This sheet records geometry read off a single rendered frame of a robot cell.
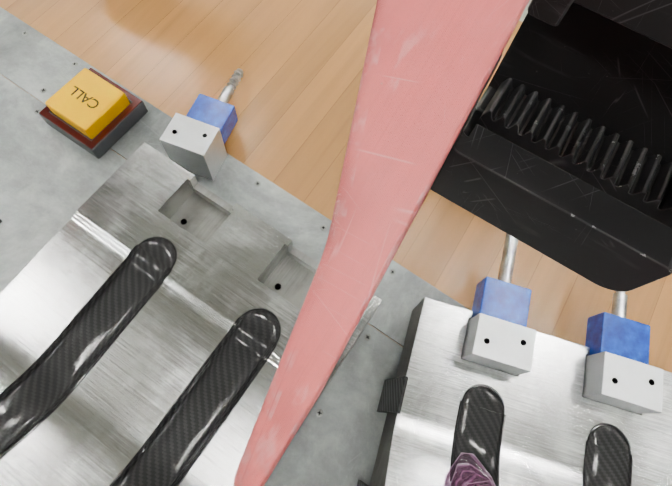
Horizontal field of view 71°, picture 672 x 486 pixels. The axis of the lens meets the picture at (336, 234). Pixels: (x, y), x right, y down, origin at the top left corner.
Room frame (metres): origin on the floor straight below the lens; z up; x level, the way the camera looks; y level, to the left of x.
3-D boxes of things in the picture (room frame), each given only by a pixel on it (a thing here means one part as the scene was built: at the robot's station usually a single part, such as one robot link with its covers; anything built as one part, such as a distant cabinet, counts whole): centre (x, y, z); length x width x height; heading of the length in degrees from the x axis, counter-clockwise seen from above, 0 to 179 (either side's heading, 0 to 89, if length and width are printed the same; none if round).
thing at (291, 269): (0.11, 0.03, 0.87); 0.05 x 0.05 x 0.04; 64
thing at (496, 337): (0.13, -0.16, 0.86); 0.13 x 0.05 x 0.05; 171
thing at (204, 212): (0.16, 0.12, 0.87); 0.05 x 0.05 x 0.04; 64
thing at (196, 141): (0.30, 0.15, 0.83); 0.13 x 0.05 x 0.05; 167
